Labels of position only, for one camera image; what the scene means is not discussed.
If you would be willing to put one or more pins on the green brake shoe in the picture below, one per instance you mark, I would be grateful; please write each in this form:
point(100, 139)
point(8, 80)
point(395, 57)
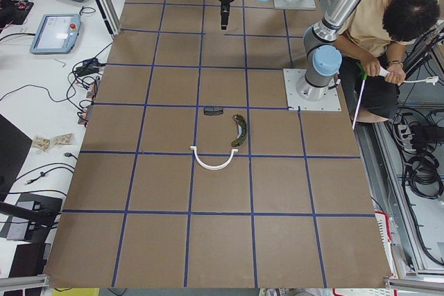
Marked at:
point(241, 130)

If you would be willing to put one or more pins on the person in beige shirt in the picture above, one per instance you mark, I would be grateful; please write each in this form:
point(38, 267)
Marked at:
point(373, 41)

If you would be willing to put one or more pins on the bag of small parts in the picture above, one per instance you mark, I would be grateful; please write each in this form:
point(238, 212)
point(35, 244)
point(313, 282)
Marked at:
point(41, 143)
point(63, 139)

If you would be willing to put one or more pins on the near teach pendant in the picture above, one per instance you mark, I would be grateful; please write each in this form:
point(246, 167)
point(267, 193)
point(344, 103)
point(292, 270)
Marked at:
point(56, 34)

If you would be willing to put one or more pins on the dark grey brake pad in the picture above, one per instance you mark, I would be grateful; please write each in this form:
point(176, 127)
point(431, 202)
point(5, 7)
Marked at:
point(213, 111)

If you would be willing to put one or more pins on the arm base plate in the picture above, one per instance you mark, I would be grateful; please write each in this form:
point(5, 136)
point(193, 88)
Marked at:
point(301, 96)
point(294, 4)

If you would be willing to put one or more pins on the white curved plastic bracket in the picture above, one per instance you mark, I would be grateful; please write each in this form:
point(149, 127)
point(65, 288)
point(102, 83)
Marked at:
point(213, 162)

